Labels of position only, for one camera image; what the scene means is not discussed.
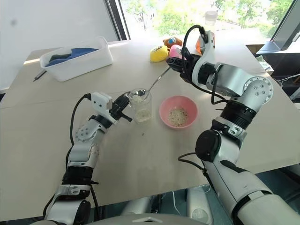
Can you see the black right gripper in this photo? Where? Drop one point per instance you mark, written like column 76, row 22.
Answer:
column 187, row 66

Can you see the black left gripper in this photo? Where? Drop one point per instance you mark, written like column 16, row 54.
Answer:
column 117, row 106

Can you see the clear glass jar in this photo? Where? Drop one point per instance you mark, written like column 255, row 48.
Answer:
column 141, row 110

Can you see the metal spoon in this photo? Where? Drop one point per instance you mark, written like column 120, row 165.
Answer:
column 155, row 82

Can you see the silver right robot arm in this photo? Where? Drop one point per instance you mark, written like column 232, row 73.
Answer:
column 236, row 84

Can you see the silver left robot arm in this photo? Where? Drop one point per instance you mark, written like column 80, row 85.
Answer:
column 80, row 150

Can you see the oatmeal inside glass mug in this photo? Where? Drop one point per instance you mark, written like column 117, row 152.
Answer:
column 143, row 114

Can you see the pink bowl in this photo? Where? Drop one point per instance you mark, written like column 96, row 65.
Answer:
column 168, row 104

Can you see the oatmeal heap of the bowl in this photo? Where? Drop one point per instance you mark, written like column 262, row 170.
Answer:
column 178, row 116

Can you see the pink plush toy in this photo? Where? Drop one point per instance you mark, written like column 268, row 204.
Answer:
column 175, row 51

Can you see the yellow plush toy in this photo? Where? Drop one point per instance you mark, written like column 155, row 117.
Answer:
column 158, row 54

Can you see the brown plush toy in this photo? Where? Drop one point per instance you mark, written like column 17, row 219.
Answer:
column 172, row 42

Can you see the clear jar with lid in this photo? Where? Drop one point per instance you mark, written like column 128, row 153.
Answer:
column 210, row 20

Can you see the white plastic bin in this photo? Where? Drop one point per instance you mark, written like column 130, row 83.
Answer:
column 79, row 63

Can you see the blue cloth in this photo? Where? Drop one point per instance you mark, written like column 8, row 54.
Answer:
column 77, row 52

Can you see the cardboard box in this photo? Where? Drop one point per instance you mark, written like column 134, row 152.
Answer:
column 254, row 48

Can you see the dark pen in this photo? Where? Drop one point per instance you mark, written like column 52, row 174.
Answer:
column 39, row 75

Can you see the black monitor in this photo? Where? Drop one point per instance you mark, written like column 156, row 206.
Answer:
column 283, row 44

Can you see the grey rounded robot body shell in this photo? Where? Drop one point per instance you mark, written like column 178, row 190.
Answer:
column 117, row 219

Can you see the grey rounded robot leg shell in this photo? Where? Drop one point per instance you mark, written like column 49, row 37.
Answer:
column 199, row 204

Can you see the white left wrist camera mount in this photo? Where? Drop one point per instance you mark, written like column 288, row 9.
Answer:
column 99, row 99

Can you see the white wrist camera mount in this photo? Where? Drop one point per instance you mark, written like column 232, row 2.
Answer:
column 208, row 50
column 99, row 99

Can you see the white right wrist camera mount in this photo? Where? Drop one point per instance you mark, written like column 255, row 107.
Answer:
column 208, row 50

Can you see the black window frame post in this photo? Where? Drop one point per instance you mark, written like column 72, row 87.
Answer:
column 120, row 20

